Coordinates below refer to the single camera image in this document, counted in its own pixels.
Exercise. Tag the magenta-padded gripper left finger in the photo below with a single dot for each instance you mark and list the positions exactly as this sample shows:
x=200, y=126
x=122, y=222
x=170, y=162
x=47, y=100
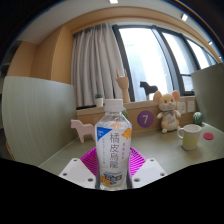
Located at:
x=75, y=171

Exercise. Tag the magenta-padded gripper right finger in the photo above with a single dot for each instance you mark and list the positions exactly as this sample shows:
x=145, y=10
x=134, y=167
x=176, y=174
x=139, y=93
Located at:
x=150, y=170

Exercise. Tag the clear plastic drink bottle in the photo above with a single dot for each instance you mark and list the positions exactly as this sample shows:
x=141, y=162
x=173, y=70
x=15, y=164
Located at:
x=113, y=146

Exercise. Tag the round purple number sign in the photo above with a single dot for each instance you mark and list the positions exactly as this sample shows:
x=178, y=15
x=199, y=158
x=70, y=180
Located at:
x=145, y=119

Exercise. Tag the white and yellow mug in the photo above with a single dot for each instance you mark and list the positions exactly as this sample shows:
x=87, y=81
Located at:
x=190, y=137

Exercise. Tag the beige mouse plush toy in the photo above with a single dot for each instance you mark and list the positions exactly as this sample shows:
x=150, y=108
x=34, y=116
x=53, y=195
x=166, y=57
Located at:
x=169, y=115

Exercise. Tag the grey-green left desk partition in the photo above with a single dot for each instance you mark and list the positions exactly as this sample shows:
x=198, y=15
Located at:
x=36, y=116

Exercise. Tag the grey-green desk partition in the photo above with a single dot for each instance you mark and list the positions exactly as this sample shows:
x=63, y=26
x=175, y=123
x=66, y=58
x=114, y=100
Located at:
x=210, y=93
x=36, y=116

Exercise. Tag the round green cactus figure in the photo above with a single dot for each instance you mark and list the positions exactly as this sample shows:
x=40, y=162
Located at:
x=198, y=119

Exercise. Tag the small plant in white pot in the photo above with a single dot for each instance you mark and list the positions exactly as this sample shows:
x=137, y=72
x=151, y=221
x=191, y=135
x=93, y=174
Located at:
x=99, y=101

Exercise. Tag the black wooden horse figure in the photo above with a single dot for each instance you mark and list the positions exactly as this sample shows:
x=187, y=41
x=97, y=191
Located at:
x=149, y=89

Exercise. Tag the wooden hand model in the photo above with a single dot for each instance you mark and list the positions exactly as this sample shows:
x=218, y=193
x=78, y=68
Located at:
x=124, y=85

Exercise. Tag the grey-green right desk partition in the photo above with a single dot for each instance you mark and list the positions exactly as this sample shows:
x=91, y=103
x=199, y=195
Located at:
x=210, y=93

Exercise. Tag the dark-framed window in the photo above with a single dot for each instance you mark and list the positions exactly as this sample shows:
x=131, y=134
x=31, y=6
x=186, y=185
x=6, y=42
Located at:
x=173, y=63

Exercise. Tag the grey curtain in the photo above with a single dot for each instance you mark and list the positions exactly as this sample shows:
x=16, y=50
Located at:
x=95, y=63

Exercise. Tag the ceiling lights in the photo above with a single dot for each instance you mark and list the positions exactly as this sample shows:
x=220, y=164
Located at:
x=184, y=16

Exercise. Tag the white wall socket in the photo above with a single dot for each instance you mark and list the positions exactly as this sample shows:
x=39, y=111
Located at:
x=181, y=108
x=191, y=106

